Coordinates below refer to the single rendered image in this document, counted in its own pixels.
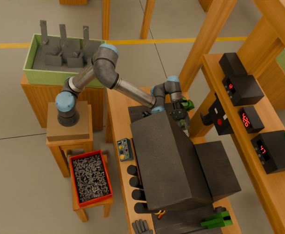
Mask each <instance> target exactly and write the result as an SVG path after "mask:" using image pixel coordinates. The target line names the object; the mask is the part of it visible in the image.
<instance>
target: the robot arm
mask: <svg viewBox="0 0 285 234"><path fill-rule="evenodd" d="M118 57H119V52H118V50H117V48H116V47H115V46H113V45H111V44H107V43H104V44H101V45H100V47H99V50H98V51H97V52H96V53H95V54H94V55H93V56H92V58H91V62H90V63H89V64H88V65H87V66H86V67H85V68H84V69H83V70H82V71H81V72H80V73H79V74H77V75H76V76H69V77H68V78H67V79H66V80H65V82H64V85H63V88H62V90H61V93H59V94H58V95H57V96H56V99H55V104H56V107H57V110H58V115H57V119H58V122H59V123H60V124H61V125H62V126H65V127H71V126H74V125H76V124H77V123H78V121H79V119H80V115H79V112H78V111H77V110H76V107H75V106H76V103H77V100H78V97H79V94H80V93H81V92H82V91H83V90H84V89H85V86H86V85H87V84H88V83H90V82H91V81H92V80H93V79H94V78H97V79H98V80H99V81H100V82H101V83H102V84H103V85H104V86H105V87H107V88H109V89H110V90H112V89H115V90H116V91H118V92H120V93H122V94H124V95H126V96H127V97H129V98H131V99H133V100H135V101H137V102H138V103H140V104H142V105H144V106H146V107H148V108H149V109H151V110H152V114H154V113H156V112H159V111H160V112H161V111H163V110H164V109H165V97H166V94H169V95H170V100H171V103H172V107H173V111H171V115H172V118H173V119H174V121H175V122H176V123H177V124H178V125H179V127H181V122H179V121H180V120H181V119H184V122H183V123H184V125H185V129H186V130H188V132H189V128H190V118H189V116H188V113H187V111H186V110H185V108H184V106H183V104H180V103H182V102H183V97H182V95H183V94H182V92H181V87H180V82H179V78H178V76H175V75H173V76H169V77H167V79H166V81H167V82H165V83H162V84H159V85H155V86H154V87H152V88H151V89H150V92H151V95H150V94H149V93H147V92H145V91H144V90H142V89H140V88H139V87H136V86H135V85H133V84H131V83H130V82H128V81H126V80H124V79H123V78H121V77H120V75H119V74H118V73H116V71H115V67H116V64H117V60H118Z"/></svg>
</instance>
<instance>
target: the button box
mask: <svg viewBox="0 0 285 234"><path fill-rule="evenodd" d="M124 140H126V142H124ZM120 141H121V144H118V141H117V146H118V152H120V151H121V150H122V151H123V153H122V154H120V153H119V157H120V156H121V155H124V158H123V159H121V158H119V159H120V161H121V162H123V161H130V160H133V159H134V158H133V152H132V148H131V143H130V140H129V139H128V138H124V139H121V140H120ZM125 144H127V146H126V147H125V146H124V145H125ZM119 146H122V149H119ZM126 149H128V151H127V152H126V151H125V150H126ZM126 154H129V156H126Z"/></svg>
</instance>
